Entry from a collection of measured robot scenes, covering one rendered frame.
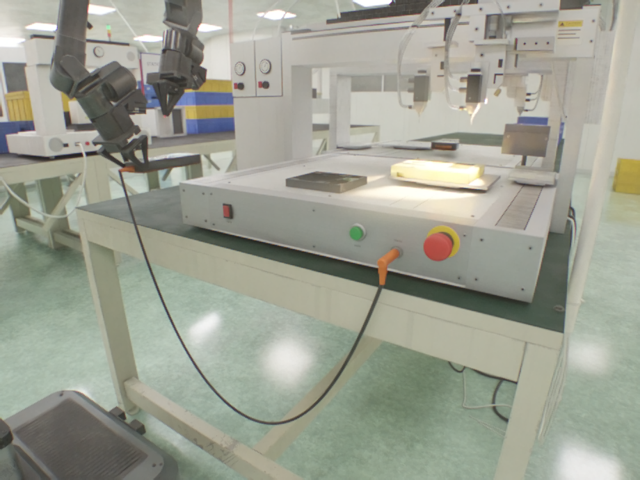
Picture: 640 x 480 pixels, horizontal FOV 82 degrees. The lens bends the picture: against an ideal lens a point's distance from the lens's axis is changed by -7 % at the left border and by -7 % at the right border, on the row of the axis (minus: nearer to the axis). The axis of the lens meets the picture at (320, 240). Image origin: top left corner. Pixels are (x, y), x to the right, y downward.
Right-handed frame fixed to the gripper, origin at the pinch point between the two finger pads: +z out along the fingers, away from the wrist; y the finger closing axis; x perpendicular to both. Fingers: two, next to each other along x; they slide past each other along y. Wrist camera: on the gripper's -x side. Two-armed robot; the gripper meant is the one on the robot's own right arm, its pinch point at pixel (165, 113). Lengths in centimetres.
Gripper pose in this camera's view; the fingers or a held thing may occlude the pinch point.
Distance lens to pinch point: 107.1
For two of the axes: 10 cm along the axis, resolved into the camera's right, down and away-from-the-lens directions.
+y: -9.0, -1.4, 4.2
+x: -4.2, 0.4, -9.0
